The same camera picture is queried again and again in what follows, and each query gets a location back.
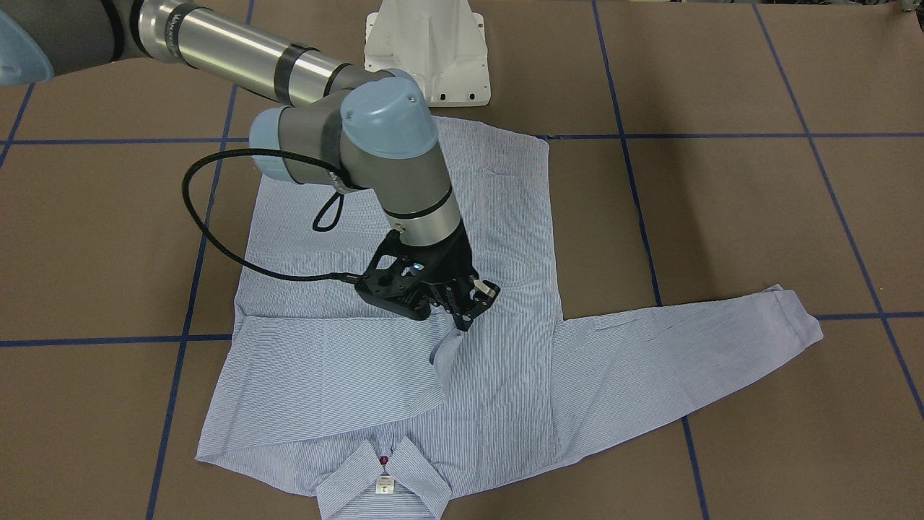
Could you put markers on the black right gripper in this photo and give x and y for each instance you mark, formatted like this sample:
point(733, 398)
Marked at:
point(452, 261)

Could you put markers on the light blue striped shirt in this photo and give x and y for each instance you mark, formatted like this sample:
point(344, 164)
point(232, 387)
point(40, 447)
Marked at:
point(382, 417)

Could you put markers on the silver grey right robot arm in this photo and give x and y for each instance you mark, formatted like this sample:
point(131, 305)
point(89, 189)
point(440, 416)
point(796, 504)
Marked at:
point(335, 124)

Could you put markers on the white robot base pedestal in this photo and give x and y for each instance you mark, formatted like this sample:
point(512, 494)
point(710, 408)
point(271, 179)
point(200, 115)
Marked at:
point(441, 45)

